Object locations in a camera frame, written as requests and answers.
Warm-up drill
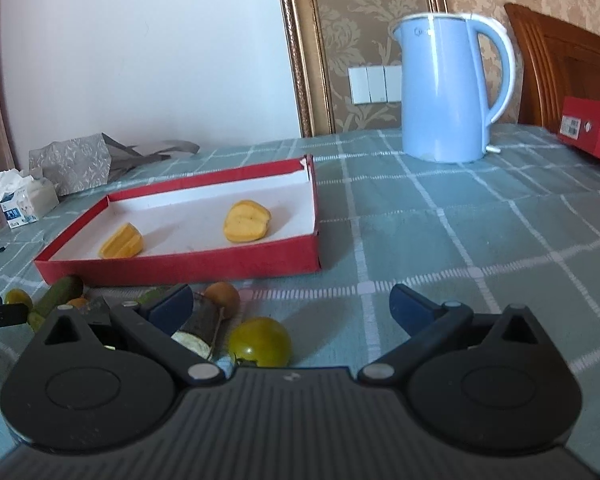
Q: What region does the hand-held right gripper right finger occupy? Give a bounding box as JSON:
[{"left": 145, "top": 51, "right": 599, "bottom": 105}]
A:
[{"left": 357, "top": 284, "right": 566, "bottom": 386}]

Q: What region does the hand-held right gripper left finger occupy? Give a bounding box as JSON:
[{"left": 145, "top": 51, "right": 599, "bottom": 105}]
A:
[{"left": 27, "top": 282, "right": 226, "bottom": 386}]

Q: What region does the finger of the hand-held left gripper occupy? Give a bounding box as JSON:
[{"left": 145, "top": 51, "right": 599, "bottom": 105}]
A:
[{"left": 0, "top": 294, "right": 31, "bottom": 333}]

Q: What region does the small green tomato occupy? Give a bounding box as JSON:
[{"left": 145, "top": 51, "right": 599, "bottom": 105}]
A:
[{"left": 5, "top": 288, "right": 33, "bottom": 311}]

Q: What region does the cut cucumber piece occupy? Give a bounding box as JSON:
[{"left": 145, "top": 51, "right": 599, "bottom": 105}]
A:
[{"left": 137, "top": 286, "right": 173, "bottom": 305}]

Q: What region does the dark sugarcane piece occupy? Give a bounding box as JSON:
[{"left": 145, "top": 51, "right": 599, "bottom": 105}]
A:
[{"left": 170, "top": 292, "right": 226, "bottom": 361}]

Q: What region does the red shallow box tray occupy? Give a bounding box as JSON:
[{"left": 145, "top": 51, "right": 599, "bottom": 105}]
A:
[{"left": 34, "top": 155, "right": 323, "bottom": 287}]

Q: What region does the large brown longan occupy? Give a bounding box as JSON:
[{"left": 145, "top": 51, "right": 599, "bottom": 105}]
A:
[{"left": 203, "top": 281, "right": 241, "bottom": 320}]

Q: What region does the dark green cucumber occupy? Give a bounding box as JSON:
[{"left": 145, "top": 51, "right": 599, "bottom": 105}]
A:
[{"left": 27, "top": 275, "right": 84, "bottom": 333}]

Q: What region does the large green tomato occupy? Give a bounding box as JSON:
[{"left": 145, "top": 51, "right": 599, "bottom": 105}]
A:
[{"left": 228, "top": 316, "right": 292, "bottom": 367}]

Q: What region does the green checkered tablecloth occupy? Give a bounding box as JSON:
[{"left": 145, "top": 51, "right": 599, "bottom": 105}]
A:
[{"left": 0, "top": 127, "right": 600, "bottom": 480}]

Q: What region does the tissue pack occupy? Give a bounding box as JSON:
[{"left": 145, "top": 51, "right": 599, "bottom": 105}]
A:
[{"left": 0, "top": 164, "right": 60, "bottom": 230}]

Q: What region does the grey patterned gift bag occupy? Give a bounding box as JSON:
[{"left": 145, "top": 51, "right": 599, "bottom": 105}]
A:
[{"left": 28, "top": 133, "right": 201, "bottom": 196}]

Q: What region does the light blue electric kettle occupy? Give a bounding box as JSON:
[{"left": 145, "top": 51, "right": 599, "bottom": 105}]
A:
[{"left": 391, "top": 12, "right": 517, "bottom": 163}]

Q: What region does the white wall light switch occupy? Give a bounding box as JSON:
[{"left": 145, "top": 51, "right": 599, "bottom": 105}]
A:
[{"left": 348, "top": 64, "right": 403, "bottom": 106}]

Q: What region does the gold wall frame moulding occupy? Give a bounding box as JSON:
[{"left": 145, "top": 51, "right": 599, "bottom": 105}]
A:
[{"left": 272, "top": 0, "right": 448, "bottom": 138}]

